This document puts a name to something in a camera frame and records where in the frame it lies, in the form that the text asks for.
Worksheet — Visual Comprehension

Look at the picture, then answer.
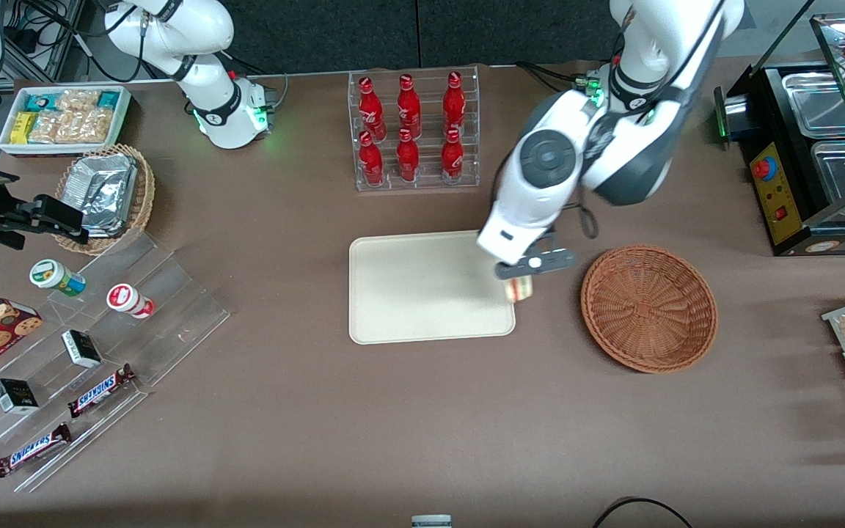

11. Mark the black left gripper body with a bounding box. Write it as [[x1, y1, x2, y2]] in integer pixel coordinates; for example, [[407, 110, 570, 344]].
[[494, 248, 579, 282]]

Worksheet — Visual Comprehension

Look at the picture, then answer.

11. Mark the white rectangular snack tray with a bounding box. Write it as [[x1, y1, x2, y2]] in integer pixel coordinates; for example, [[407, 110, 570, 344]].
[[0, 86, 132, 158]]

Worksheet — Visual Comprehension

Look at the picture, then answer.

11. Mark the tan wicker basket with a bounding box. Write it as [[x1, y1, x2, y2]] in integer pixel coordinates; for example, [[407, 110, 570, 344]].
[[54, 144, 156, 255]]

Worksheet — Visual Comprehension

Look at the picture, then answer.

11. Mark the brown round wicker basket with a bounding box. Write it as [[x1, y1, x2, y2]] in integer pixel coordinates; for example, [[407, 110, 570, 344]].
[[580, 244, 719, 374]]

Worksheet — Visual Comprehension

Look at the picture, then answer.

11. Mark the cream plastic tray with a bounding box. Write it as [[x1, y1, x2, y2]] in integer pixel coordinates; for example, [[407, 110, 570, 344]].
[[348, 229, 516, 345]]

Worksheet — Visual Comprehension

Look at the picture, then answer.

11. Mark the silver foil pack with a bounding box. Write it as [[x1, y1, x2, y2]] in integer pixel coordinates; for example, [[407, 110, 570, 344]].
[[63, 154, 137, 237]]

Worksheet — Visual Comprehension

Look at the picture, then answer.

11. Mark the green lidded cup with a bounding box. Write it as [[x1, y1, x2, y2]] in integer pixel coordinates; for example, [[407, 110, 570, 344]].
[[30, 259, 87, 297]]

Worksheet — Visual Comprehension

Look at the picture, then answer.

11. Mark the yellow snack packet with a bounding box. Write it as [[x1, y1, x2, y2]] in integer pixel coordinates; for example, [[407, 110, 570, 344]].
[[10, 111, 39, 144]]

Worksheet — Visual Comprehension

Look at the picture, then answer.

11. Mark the clear bag of nuts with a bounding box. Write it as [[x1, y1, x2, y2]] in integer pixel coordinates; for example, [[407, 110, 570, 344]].
[[30, 110, 71, 144], [56, 89, 100, 114], [63, 110, 114, 144]]

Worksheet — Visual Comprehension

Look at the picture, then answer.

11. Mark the red lidded cup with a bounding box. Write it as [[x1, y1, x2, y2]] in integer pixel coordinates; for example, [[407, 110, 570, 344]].
[[106, 283, 155, 319]]

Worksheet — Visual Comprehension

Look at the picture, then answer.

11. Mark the small black box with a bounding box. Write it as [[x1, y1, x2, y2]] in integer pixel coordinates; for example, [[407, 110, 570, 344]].
[[0, 378, 40, 414], [62, 329, 103, 368]]

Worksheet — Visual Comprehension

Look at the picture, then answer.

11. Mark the red cola bottle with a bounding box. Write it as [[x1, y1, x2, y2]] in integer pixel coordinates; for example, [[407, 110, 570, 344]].
[[359, 131, 385, 186], [397, 74, 422, 140], [396, 128, 420, 183], [441, 128, 465, 184], [442, 71, 467, 138], [358, 76, 387, 142]]

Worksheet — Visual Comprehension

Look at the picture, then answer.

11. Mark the clear acrylic bottle rack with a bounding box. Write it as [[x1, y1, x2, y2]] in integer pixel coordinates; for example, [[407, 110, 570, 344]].
[[348, 65, 482, 193]]

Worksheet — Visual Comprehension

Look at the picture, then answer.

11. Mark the clear acrylic stepped stand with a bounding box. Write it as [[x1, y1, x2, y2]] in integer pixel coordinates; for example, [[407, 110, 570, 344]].
[[0, 231, 231, 492]]

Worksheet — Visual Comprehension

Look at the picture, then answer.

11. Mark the Snickers bar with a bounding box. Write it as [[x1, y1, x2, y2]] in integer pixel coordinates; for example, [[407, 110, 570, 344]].
[[0, 423, 73, 478], [67, 364, 137, 419]]

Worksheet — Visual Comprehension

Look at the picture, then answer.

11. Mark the black hot dog warmer machine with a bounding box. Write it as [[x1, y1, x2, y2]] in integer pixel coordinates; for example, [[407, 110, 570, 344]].
[[714, 13, 845, 257]]

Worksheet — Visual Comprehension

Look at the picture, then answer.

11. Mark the aluminium frame strut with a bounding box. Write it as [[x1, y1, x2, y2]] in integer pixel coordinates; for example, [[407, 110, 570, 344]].
[[0, 0, 86, 83]]

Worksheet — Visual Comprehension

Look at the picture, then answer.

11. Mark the black base cable bundle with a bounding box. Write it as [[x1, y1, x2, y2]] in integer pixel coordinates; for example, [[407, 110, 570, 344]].
[[518, 62, 579, 95]]

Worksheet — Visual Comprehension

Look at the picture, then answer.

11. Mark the black looped cable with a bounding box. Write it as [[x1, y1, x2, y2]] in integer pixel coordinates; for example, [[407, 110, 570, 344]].
[[591, 496, 695, 528]]

